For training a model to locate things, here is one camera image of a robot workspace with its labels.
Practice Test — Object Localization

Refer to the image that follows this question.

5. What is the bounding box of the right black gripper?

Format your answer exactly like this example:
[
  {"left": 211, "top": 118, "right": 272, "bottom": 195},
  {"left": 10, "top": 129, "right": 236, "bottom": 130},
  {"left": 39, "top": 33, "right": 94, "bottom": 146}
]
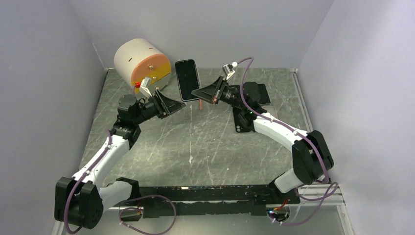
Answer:
[{"left": 192, "top": 76, "right": 247, "bottom": 110}]

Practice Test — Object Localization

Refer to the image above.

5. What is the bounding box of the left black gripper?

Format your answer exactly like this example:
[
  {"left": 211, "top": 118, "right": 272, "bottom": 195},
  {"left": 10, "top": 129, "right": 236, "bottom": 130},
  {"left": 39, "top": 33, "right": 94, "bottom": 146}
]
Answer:
[{"left": 133, "top": 89, "right": 185, "bottom": 125}]

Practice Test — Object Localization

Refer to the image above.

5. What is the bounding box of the black phone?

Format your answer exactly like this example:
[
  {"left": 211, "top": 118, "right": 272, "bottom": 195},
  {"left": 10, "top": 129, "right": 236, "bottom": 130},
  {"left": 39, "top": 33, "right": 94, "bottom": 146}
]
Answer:
[{"left": 175, "top": 59, "right": 200, "bottom": 102}]

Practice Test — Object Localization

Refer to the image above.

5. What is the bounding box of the black phone case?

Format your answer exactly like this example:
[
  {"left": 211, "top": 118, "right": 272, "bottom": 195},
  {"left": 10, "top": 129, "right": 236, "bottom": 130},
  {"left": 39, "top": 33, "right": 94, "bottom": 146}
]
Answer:
[{"left": 232, "top": 107, "right": 251, "bottom": 133}]

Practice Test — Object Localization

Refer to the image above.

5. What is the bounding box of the beige phone case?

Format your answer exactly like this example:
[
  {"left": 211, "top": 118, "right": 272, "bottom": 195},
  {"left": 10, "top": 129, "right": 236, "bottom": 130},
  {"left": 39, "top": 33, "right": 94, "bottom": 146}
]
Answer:
[{"left": 262, "top": 105, "right": 278, "bottom": 120}]

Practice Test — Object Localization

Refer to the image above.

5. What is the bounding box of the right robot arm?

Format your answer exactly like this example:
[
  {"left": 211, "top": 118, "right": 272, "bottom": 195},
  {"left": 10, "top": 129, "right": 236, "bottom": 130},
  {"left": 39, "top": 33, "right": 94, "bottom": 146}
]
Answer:
[{"left": 192, "top": 76, "right": 334, "bottom": 203}]

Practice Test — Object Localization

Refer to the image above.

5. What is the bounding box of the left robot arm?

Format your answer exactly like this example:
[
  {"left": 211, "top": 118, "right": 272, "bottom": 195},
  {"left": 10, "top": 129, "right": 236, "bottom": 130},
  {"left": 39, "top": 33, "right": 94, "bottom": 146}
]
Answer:
[{"left": 54, "top": 91, "right": 185, "bottom": 235}]

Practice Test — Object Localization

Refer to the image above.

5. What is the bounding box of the round white drawer cabinet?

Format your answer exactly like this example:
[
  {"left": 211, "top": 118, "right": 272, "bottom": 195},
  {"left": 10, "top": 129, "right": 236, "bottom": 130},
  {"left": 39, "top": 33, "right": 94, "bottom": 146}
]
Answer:
[{"left": 114, "top": 38, "right": 172, "bottom": 96}]

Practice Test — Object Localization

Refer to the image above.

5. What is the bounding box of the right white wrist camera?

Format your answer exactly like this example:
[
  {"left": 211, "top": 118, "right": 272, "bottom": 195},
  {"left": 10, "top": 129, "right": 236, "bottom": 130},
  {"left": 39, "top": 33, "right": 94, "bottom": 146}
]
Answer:
[{"left": 222, "top": 62, "right": 238, "bottom": 81}]

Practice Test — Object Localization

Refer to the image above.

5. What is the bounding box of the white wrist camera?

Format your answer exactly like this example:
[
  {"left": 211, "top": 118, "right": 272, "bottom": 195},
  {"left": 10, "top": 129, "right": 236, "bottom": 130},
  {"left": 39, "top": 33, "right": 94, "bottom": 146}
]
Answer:
[
  {"left": 222, "top": 62, "right": 238, "bottom": 81},
  {"left": 132, "top": 77, "right": 152, "bottom": 98}
]

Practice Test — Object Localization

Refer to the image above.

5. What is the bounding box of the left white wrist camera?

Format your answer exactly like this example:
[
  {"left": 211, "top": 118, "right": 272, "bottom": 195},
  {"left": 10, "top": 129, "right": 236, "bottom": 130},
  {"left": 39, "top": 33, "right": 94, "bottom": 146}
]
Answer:
[{"left": 132, "top": 77, "right": 152, "bottom": 98}]

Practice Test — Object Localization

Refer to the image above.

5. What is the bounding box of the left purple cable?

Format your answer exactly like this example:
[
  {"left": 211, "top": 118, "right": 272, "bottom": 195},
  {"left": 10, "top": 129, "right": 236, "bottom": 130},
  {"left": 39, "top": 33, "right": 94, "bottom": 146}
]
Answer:
[{"left": 63, "top": 131, "right": 177, "bottom": 235}]

